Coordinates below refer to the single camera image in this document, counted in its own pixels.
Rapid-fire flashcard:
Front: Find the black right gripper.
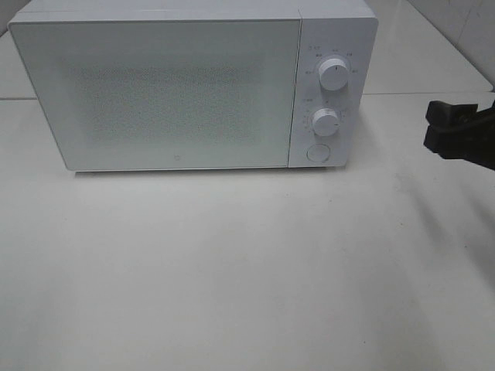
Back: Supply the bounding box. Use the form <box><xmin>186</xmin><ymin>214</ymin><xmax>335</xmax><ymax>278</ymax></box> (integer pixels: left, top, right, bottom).
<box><xmin>423</xmin><ymin>100</ymin><xmax>494</xmax><ymax>170</ymax></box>

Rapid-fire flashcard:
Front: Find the white microwave knob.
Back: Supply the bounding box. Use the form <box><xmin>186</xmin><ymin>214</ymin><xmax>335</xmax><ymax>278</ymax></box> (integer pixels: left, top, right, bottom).
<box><xmin>318</xmin><ymin>55</ymin><xmax>350</xmax><ymax>91</ymax></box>
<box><xmin>311</xmin><ymin>108</ymin><xmax>340</xmax><ymax>137</ymax></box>

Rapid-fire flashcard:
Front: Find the round white door button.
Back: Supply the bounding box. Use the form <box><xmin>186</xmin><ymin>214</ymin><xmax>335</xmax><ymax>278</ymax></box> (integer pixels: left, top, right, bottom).
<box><xmin>306</xmin><ymin>144</ymin><xmax>331</xmax><ymax>163</ymax></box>

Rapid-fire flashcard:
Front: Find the white microwave door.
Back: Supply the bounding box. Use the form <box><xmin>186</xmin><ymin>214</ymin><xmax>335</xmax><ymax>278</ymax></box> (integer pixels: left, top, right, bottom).
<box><xmin>11</xmin><ymin>20</ymin><xmax>300</xmax><ymax>172</ymax></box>

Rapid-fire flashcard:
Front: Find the white microwave oven body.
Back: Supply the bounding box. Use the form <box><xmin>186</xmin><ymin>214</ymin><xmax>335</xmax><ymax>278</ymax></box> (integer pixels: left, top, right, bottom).
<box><xmin>9</xmin><ymin>1</ymin><xmax>378</xmax><ymax>168</ymax></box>

